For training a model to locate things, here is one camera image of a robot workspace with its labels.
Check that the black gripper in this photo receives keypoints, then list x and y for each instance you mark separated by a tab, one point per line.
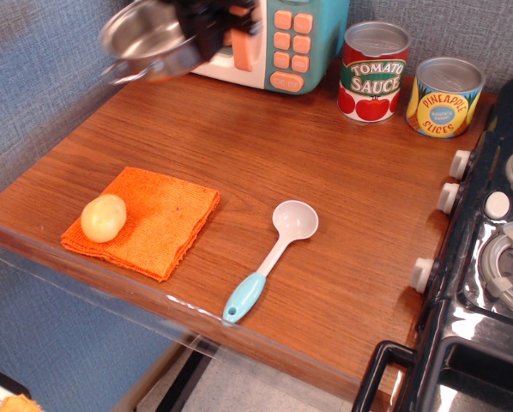
210	22

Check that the small metal pot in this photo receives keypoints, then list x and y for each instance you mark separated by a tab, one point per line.
147	43

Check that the toy microwave teal pink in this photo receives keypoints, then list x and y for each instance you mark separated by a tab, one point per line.
298	42

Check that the tomato sauce can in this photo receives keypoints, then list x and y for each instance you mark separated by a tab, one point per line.
373	65

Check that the orange folded cloth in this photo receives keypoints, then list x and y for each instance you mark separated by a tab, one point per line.
164	215

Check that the yellow toy potato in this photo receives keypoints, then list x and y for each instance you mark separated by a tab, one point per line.
103	218

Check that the pineapple slices can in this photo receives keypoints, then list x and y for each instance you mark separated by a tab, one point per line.
444	96

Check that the orange object bottom corner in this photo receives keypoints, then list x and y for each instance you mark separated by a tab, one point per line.
19	403

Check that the black toy stove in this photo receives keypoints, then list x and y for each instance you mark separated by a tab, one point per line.
463	357

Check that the white ladle teal handle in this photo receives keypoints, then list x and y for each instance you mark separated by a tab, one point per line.
293	220

